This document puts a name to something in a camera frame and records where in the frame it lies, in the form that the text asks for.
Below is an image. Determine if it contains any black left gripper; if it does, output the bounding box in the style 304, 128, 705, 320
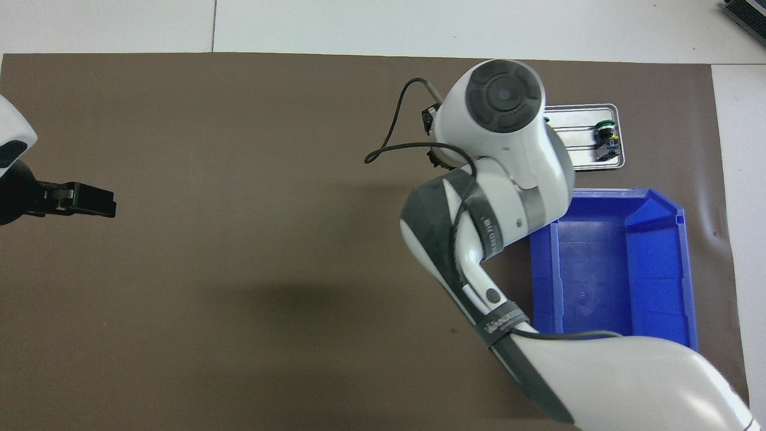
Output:
0, 160, 117, 226

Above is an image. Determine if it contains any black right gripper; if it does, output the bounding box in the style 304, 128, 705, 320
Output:
422, 103, 451, 172

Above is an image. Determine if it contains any brown table mat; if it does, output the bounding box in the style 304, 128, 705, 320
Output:
0, 53, 753, 431

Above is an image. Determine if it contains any grey metal tray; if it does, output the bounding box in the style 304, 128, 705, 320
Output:
543, 104, 626, 172

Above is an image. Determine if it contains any blue plastic storage bin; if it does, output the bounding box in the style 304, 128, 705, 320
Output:
530, 187, 700, 353

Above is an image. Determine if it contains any grey ribbed metal device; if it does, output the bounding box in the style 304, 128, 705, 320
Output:
721, 0, 766, 40

